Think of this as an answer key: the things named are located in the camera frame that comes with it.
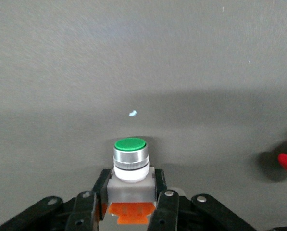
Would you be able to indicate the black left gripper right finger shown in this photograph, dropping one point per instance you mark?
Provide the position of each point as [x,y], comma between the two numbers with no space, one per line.
[166,211]

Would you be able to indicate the green push button switch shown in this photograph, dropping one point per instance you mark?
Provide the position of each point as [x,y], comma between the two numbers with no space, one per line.
[131,156]

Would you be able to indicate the dark grey table mat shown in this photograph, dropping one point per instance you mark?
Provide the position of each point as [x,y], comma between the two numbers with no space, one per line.
[61,72]

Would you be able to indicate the small white debris speck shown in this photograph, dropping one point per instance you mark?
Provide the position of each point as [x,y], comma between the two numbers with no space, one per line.
[133,113]

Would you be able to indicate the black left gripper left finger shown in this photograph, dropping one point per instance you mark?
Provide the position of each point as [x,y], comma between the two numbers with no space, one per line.
[85,211]

